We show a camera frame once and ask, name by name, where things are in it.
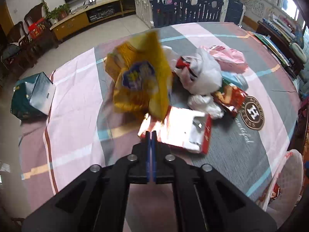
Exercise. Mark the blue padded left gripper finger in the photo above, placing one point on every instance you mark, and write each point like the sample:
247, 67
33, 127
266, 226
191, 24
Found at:
148, 147
153, 156

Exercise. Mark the yellow snack bag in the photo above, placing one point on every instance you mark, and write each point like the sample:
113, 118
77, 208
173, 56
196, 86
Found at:
142, 75

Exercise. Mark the red white foil package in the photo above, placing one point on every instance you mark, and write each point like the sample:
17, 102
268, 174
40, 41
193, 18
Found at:
182, 128

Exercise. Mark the white crumpled tissue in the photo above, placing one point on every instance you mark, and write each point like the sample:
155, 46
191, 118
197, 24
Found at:
205, 104

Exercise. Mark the pink grey plaid tablecloth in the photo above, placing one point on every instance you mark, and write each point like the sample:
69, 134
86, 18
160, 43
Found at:
85, 165

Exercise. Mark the white plastic bag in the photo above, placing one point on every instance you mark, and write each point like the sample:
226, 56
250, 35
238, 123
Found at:
200, 73

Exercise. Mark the red orange snack packet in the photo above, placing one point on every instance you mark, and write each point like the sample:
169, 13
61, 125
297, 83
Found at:
231, 98

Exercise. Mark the light blue plastic wrapper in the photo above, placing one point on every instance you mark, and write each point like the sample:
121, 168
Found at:
236, 79

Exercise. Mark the pink plastic bag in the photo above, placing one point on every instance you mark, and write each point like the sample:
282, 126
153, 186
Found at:
230, 60

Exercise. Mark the dark green gift box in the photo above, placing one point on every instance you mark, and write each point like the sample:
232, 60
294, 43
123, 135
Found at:
32, 97

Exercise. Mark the navy white baby fence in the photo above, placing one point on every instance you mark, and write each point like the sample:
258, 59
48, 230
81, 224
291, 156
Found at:
161, 13

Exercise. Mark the yellow wooden TV cabinet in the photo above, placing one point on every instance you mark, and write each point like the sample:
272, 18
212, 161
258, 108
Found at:
93, 14

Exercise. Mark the dark wooden armchair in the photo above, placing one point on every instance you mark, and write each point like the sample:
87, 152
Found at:
22, 52

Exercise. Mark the green potted plant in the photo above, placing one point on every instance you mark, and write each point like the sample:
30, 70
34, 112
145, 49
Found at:
58, 14

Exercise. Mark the red gift box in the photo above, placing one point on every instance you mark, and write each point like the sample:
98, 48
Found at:
36, 29

